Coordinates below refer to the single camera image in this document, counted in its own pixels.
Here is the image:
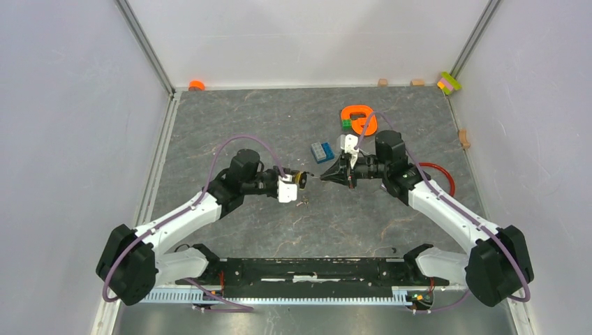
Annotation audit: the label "curved wooden piece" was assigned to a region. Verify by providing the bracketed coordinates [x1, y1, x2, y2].
[458, 128, 471, 150]

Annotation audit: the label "purple cable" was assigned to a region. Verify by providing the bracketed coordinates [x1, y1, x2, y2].
[101, 135, 288, 314]
[354, 110, 532, 314]

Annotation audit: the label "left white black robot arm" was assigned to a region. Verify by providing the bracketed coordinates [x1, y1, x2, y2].
[96, 149, 299, 306]

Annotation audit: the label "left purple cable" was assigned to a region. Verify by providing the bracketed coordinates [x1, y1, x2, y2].
[101, 135, 288, 314]

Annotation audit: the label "aluminium frame rails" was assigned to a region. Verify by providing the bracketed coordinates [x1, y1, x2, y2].
[90, 0, 184, 335]

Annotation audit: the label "light blue toothed cable duct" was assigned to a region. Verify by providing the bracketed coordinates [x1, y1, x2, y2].
[140, 288, 412, 306]

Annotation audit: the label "red cable loop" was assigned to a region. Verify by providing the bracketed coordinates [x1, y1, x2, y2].
[416, 161, 457, 198]

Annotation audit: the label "green pink yellow brick stack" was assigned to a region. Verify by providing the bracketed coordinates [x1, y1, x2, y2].
[436, 71, 462, 96]

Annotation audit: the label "small silver key bunch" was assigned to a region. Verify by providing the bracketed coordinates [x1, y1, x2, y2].
[297, 198, 309, 208]

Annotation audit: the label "yellow black padlock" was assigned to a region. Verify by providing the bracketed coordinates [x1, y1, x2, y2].
[293, 171, 309, 190]

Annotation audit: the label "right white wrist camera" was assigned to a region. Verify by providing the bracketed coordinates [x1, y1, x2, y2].
[339, 134, 360, 168]

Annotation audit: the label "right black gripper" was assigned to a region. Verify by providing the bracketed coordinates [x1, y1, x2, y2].
[320, 153, 389, 189]

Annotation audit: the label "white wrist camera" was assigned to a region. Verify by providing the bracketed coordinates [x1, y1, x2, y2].
[277, 174, 299, 203]
[339, 134, 360, 168]

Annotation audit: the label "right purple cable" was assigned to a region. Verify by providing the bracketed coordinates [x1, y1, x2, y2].
[354, 110, 532, 314]

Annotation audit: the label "grey blue brick stack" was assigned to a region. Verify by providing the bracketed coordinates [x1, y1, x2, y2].
[311, 142, 334, 164]

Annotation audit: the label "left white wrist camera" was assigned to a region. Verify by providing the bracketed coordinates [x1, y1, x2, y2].
[277, 174, 299, 203]

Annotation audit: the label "orange round cap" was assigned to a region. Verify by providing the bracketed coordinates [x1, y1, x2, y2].
[188, 80, 205, 91]

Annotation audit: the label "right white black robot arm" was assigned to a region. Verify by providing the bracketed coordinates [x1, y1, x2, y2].
[320, 131, 534, 307]

